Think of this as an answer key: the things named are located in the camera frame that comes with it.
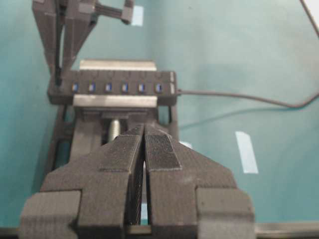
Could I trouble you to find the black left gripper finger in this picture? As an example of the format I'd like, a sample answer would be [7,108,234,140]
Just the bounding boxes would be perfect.
[19,125,144,239]
[144,125,255,239]

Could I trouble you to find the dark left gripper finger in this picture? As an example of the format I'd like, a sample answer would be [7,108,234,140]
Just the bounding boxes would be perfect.
[62,0,98,71]
[32,0,61,86]

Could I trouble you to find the black USB cable with plug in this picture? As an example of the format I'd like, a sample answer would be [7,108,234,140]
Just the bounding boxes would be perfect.
[177,0,319,109]

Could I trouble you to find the black multi-port USB hub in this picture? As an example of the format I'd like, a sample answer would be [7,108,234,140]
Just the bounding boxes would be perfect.
[47,70,178,106]

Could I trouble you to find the light blue tape strip top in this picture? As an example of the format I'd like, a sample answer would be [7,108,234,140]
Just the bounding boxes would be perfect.
[131,5,144,27]

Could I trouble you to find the light blue tape strip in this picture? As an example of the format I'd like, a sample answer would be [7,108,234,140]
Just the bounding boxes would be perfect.
[131,5,144,27]
[235,131,259,174]

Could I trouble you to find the light blue tape strip right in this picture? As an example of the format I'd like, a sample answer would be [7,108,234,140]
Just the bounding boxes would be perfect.
[235,131,259,174]

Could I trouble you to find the dark grey bench vise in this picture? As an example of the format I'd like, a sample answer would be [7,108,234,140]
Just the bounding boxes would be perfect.
[45,59,179,173]

